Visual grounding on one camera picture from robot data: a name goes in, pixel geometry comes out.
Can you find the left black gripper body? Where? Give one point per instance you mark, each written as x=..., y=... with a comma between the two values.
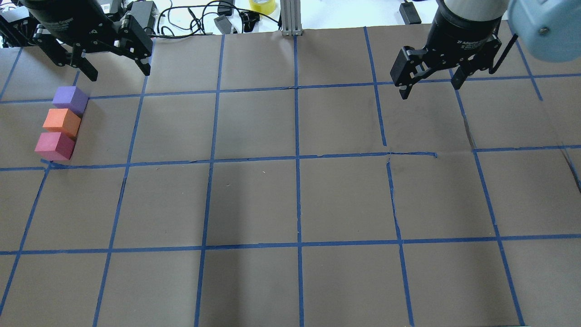
x=68, y=18

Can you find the orange foam cube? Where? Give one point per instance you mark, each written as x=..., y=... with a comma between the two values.
x=62, y=120

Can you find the pink foam cube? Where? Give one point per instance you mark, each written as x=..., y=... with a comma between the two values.
x=54, y=146

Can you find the yellow tape roll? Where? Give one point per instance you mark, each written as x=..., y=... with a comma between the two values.
x=265, y=7

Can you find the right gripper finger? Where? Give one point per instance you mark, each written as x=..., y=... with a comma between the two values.
x=463, y=72
x=412, y=65

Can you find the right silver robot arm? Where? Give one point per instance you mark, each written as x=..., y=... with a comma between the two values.
x=549, y=29

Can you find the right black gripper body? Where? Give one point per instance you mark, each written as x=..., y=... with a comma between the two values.
x=460, y=31

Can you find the purple foam cube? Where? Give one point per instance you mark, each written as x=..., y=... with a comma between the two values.
x=71, y=97

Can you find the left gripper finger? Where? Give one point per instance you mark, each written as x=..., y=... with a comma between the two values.
x=76, y=59
x=131, y=41

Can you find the aluminium frame post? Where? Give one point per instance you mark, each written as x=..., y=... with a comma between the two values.
x=290, y=15

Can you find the black power adapter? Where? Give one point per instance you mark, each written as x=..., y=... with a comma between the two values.
x=144, y=11

